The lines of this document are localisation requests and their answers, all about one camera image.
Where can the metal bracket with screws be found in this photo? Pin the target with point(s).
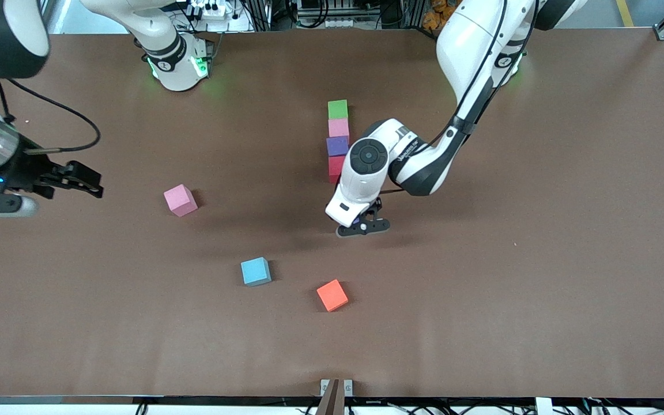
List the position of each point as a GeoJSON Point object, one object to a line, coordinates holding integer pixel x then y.
{"type": "Point", "coordinates": [324, 385]}

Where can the light blue foam block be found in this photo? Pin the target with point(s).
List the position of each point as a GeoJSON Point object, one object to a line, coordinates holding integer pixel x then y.
{"type": "Point", "coordinates": [256, 271]}

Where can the green foam block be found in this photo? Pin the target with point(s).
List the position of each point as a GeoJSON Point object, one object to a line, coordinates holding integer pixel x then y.
{"type": "Point", "coordinates": [338, 109]}

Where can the orange foam block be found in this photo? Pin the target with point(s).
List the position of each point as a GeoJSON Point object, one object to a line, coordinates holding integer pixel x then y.
{"type": "Point", "coordinates": [332, 295]}

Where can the bag of orange items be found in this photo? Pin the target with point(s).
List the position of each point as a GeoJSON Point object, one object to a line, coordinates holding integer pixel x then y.
{"type": "Point", "coordinates": [436, 14]}

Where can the white table edge rail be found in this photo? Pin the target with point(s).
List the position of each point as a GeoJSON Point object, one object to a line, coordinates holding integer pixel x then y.
{"type": "Point", "coordinates": [78, 410]}

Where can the dark electronics device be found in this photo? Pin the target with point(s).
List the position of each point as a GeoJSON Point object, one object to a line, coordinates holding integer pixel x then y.
{"type": "Point", "coordinates": [326, 11]}

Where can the red foam block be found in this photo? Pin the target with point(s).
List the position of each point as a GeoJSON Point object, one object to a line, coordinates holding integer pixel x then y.
{"type": "Point", "coordinates": [335, 168]}

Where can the white power strip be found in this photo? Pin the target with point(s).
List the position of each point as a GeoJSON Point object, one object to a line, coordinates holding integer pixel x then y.
{"type": "Point", "coordinates": [212, 8]}

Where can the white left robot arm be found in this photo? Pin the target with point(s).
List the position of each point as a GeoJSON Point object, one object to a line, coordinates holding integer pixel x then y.
{"type": "Point", "coordinates": [464, 52]}

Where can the pink foam block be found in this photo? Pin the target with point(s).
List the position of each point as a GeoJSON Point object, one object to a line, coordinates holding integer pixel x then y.
{"type": "Point", "coordinates": [180, 200]}
{"type": "Point", "coordinates": [338, 128]}

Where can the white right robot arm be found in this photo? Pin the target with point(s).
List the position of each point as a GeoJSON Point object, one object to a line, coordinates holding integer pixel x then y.
{"type": "Point", "coordinates": [165, 57]}

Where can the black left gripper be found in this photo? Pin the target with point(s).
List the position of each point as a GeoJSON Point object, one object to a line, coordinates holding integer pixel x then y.
{"type": "Point", "coordinates": [378, 204]}

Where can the brown tapered post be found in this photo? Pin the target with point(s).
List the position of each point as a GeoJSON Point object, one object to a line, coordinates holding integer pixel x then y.
{"type": "Point", "coordinates": [332, 403]}

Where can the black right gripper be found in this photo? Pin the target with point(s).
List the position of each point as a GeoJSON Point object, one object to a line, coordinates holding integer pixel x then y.
{"type": "Point", "coordinates": [27, 170]}

